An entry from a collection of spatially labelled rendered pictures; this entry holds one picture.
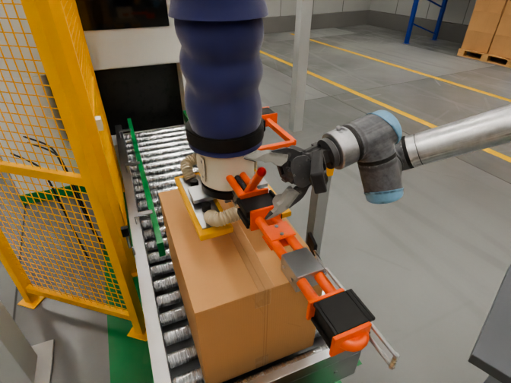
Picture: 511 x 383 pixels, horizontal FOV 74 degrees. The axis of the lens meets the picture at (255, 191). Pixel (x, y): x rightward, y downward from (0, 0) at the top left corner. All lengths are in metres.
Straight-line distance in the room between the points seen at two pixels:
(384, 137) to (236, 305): 0.58
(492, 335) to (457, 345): 0.93
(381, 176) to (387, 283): 1.61
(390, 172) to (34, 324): 2.10
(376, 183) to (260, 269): 0.42
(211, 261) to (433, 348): 1.47
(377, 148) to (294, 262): 0.32
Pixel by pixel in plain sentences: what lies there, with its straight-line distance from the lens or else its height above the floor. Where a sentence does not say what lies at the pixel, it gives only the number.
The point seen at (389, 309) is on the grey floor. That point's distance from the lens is 2.26.
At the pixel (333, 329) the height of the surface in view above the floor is 1.21.
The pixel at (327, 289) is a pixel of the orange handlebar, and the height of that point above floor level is 1.19.
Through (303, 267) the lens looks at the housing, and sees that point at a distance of 0.70.
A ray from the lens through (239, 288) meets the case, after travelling 0.98.
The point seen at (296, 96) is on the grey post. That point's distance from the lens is 3.99.
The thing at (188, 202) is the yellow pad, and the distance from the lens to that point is 1.09.
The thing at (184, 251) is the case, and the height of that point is 0.95.
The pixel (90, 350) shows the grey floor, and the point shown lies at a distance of 2.16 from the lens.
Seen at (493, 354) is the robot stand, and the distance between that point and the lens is 1.30.
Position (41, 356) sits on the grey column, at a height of 0.01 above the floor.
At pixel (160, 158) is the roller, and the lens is 2.52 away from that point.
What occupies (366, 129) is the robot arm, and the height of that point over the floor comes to 1.40.
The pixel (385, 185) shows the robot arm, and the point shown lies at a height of 1.27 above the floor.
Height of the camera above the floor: 1.71
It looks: 34 degrees down
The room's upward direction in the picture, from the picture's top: straight up
